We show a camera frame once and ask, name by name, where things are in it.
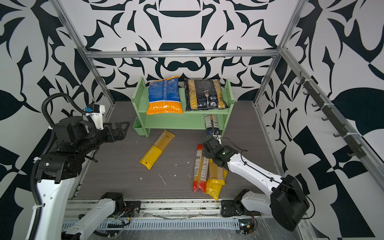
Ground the yellow Pastatime spaghetti bag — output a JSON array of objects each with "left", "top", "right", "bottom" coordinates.
[{"left": 206, "top": 159, "right": 229, "bottom": 201}]

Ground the grey blue spaghetti pack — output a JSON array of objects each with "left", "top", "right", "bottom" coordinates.
[{"left": 205, "top": 115, "right": 221, "bottom": 139}]

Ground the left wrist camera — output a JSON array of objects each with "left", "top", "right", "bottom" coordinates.
[{"left": 85, "top": 104, "right": 106, "bottom": 130}]

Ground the small electronics board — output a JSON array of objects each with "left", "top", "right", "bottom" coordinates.
[{"left": 238, "top": 218, "right": 258, "bottom": 235}]

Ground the green two-tier shelf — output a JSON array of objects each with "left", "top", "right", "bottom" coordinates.
[{"left": 132, "top": 78, "right": 235, "bottom": 137}]

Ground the wall hook rail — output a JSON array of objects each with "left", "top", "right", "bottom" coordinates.
[{"left": 297, "top": 72, "right": 367, "bottom": 159}]

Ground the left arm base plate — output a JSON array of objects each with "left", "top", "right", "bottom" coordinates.
[{"left": 109, "top": 201, "right": 142, "bottom": 218}]

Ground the black penne pasta bag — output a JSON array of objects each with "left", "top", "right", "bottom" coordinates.
[{"left": 184, "top": 79, "right": 228, "bottom": 112}]

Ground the aluminium frame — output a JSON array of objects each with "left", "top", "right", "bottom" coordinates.
[{"left": 52, "top": 1, "right": 384, "bottom": 188}]

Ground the white cable duct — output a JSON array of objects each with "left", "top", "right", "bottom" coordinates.
[{"left": 61, "top": 218, "right": 241, "bottom": 231}]

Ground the yellow spaghetti bag left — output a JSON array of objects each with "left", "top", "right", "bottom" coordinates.
[{"left": 140, "top": 130, "right": 175, "bottom": 170}]

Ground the blue orange pasta bag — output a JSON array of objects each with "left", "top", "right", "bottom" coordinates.
[{"left": 146, "top": 76, "right": 183, "bottom": 115}]

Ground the red spaghetti pack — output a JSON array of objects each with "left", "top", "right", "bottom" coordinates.
[{"left": 192, "top": 145, "right": 209, "bottom": 193}]

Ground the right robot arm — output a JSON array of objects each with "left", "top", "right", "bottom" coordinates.
[{"left": 203, "top": 137, "right": 312, "bottom": 232}]

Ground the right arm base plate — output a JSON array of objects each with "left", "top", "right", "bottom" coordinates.
[{"left": 220, "top": 200, "right": 262, "bottom": 218}]

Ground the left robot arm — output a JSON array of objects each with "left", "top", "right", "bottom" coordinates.
[{"left": 27, "top": 116, "right": 130, "bottom": 240}]

